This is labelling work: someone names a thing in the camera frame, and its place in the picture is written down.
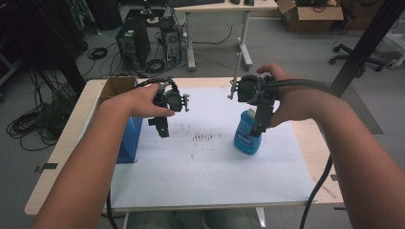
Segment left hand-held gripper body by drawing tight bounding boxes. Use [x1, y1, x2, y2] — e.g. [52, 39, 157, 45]
[152, 79, 191, 114]

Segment open brown cardboard box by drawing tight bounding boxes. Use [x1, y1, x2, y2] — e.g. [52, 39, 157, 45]
[276, 0, 345, 33]

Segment black keyboard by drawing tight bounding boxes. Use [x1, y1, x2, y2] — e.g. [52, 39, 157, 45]
[167, 0, 225, 9]

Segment coiled black cable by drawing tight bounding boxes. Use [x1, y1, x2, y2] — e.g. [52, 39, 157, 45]
[87, 46, 109, 61]
[144, 58, 166, 74]

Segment person's right hand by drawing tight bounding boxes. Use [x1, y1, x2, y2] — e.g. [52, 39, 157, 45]
[255, 62, 323, 129]

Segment tangle of black floor cables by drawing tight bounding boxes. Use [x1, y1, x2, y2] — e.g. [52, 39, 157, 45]
[5, 68, 79, 152]

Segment black tape strip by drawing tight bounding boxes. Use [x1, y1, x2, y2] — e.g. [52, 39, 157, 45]
[33, 162, 59, 174]

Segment grey floor mat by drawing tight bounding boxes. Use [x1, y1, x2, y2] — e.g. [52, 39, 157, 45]
[339, 83, 384, 135]

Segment black office chair base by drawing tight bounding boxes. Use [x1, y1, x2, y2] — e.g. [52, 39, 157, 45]
[329, 43, 387, 73]

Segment black computer tower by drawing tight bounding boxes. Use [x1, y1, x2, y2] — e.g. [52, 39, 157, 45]
[115, 14, 152, 71]

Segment white paper sheet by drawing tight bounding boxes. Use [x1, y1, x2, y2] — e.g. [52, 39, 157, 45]
[109, 86, 318, 212]

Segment grey computer tower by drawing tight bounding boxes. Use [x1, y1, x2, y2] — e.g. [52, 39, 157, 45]
[158, 17, 183, 62]

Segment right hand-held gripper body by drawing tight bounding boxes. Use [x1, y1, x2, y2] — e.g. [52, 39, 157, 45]
[227, 52, 281, 107]

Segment white desk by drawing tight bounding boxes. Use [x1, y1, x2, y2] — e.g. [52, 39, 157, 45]
[172, 0, 279, 73]

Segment person's left hand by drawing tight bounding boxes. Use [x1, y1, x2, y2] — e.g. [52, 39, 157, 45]
[127, 82, 177, 120]

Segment person's grey-green trousers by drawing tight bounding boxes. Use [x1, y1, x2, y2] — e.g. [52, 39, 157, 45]
[126, 209, 263, 229]

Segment blue plastic bottle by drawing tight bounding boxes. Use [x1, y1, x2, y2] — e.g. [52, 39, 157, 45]
[233, 108, 264, 156]

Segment blue cardboard box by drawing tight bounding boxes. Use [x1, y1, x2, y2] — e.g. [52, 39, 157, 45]
[96, 75, 145, 165]

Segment black metal pole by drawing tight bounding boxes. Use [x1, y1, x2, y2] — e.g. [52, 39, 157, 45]
[329, 0, 405, 98]

